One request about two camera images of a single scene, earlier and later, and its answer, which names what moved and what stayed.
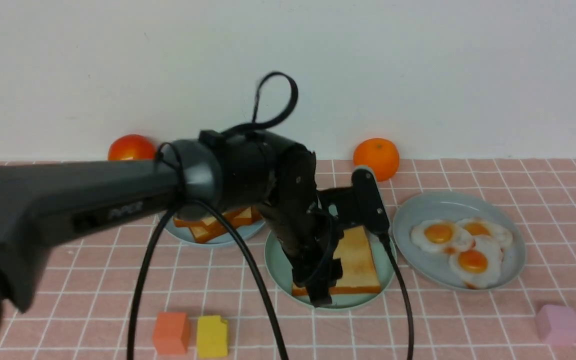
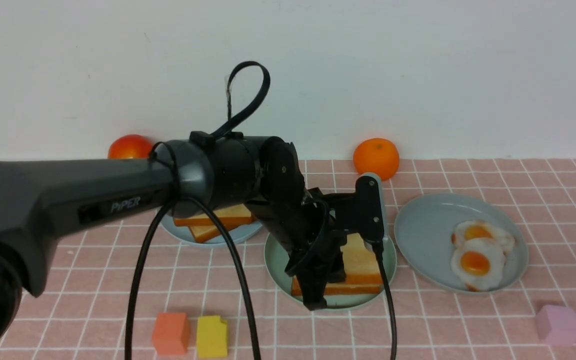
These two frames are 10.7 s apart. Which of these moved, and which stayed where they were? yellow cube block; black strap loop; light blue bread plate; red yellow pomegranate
Moved: black strap loop
Stayed: yellow cube block; red yellow pomegranate; light blue bread plate
